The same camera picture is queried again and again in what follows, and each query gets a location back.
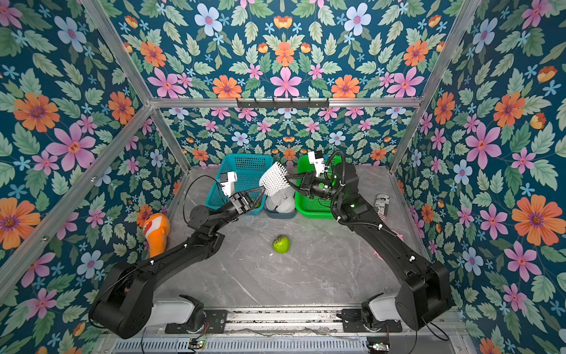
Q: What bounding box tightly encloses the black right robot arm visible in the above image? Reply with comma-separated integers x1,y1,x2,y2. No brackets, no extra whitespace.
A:
286,150,454,331

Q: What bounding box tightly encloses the pile of white foam nets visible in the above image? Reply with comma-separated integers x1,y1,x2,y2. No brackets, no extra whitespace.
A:
265,187,295,214

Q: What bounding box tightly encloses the striped drink can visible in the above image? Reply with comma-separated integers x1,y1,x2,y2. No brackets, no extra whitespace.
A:
374,193,390,221

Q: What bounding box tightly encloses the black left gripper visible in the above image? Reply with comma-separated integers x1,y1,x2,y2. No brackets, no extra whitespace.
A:
208,189,262,235

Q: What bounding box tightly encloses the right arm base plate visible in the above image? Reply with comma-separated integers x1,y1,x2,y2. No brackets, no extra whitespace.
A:
336,308,402,334

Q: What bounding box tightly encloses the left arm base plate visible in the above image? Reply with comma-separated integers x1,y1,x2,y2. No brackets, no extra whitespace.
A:
165,309,228,334

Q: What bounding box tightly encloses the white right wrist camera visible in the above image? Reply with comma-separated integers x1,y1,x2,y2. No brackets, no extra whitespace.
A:
307,150,327,177

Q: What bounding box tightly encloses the grey bin of nets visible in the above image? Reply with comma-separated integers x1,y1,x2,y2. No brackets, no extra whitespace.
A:
265,209,297,220

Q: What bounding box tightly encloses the orange clownfish toy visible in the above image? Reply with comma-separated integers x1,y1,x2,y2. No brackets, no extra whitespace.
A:
143,213,170,258

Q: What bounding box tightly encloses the black hook rail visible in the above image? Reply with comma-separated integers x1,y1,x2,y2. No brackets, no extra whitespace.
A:
236,98,330,109

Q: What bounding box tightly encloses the bright green plastic basket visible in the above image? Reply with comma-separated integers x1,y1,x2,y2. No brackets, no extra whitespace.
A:
295,153,344,220

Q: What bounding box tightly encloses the teal plastic basket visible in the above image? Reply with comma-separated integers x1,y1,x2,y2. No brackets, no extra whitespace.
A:
205,153,274,209

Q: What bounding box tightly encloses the dark-topped green custard apple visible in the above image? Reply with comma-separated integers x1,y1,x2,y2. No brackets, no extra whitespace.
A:
272,235,291,254

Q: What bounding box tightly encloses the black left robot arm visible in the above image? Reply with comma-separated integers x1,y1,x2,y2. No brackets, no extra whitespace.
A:
88,187,265,339

